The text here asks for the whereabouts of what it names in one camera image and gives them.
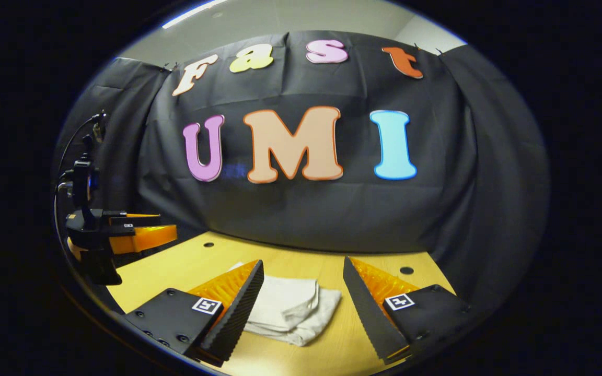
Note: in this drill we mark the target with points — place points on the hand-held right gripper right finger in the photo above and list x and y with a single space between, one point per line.
366 308

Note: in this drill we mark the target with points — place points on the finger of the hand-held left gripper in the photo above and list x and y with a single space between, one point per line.
144 215
147 237

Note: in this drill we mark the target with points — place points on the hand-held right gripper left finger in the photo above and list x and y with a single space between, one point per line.
238 308

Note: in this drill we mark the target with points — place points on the black backdrop cloth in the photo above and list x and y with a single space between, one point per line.
306 209

